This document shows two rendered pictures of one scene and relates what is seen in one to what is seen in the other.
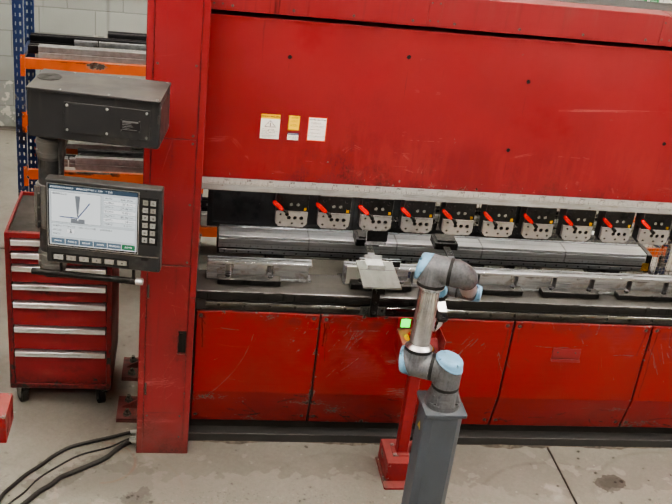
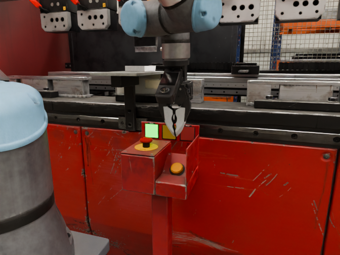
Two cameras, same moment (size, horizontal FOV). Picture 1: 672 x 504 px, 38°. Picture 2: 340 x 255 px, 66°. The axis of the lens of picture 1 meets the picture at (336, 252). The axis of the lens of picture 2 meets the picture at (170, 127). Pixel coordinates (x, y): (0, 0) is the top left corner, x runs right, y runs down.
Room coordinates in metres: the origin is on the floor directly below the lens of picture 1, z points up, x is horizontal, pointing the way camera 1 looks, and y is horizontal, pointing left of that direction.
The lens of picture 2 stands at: (3.33, -0.83, 1.03)
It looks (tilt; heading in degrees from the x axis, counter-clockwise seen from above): 13 degrees down; 29
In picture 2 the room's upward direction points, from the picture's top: straight up
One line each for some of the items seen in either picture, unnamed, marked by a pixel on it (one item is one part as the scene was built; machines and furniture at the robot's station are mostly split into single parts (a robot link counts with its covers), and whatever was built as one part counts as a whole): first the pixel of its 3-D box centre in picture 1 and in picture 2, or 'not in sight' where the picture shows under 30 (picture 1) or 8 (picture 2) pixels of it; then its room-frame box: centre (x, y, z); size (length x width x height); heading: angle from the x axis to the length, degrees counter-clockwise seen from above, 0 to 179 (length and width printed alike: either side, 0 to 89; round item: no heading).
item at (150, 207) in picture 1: (106, 220); not in sight; (3.51, 0.91, 1.42); 0.45 x 0.12 x 0.36; 92
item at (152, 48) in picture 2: (376, 236); (145, 40); (4.30, -0.19, 1.13); 0.10 x 0.02 x 0.10; 100
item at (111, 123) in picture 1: (99, 186); not in sight; (3.59, 0.97, 1.53); 0.51 x 0.25 x 0.85; 92
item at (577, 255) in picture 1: (438, 248); (245, 84); (4.66, -0.53, 0.93); 2.30 x 0.14 x 0.10; 100
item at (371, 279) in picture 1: (378, 274); (130, 73); (4.15, -0.21, 1.00); 0.26 x 0.18 x 0.01; 10
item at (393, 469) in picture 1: (400, 463); not in sight; (3.96, -0.45, 0.06); 0.25 x 0.20 x 0.12; 11
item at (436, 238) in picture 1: (447, 247); (245, 68); (4.52, -0.56, 1.01); 0.26 x 0.12 x 0.05; 10
